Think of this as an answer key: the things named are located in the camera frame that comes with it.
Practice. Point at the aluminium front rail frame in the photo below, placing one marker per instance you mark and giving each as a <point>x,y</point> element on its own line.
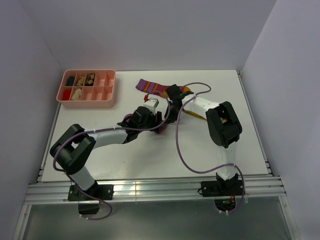
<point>167,189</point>

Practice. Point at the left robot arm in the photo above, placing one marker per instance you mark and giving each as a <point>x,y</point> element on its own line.
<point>74,147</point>

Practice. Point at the dark teal rolled sock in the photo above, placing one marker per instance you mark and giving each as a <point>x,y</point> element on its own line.
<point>70,81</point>

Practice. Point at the brown yellow argyle sock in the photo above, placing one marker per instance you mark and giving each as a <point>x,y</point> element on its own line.
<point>90,79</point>

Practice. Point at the red rolled sock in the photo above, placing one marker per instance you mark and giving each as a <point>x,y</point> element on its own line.
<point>66,94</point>

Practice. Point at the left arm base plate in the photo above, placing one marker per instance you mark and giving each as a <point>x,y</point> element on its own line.
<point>99,191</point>

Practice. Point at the cream orange argyle rolled sock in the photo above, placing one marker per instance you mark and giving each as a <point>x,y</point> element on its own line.
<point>80,81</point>

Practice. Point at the cream white rolled sock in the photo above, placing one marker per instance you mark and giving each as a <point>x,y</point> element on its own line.
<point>76,95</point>

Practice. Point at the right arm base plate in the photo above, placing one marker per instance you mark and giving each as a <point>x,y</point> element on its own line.
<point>216,188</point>

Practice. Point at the yellow patterned sock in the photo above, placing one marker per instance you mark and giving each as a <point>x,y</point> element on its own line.
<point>194,115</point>

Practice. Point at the maroon sock purple toe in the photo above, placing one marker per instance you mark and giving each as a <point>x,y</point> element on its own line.
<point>163,128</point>

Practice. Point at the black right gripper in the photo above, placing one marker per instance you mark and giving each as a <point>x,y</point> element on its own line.
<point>169,118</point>

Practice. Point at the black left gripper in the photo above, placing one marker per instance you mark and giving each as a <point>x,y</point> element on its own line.
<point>158,120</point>

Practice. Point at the pink compartment organizer box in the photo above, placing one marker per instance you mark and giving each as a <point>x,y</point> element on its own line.
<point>99,96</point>

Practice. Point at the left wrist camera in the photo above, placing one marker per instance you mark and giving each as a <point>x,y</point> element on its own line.
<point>151,103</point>

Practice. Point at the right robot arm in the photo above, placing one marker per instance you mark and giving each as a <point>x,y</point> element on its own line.
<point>223,125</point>

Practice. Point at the maroon purple striped sock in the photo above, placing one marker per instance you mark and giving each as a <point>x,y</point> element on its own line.
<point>153,88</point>

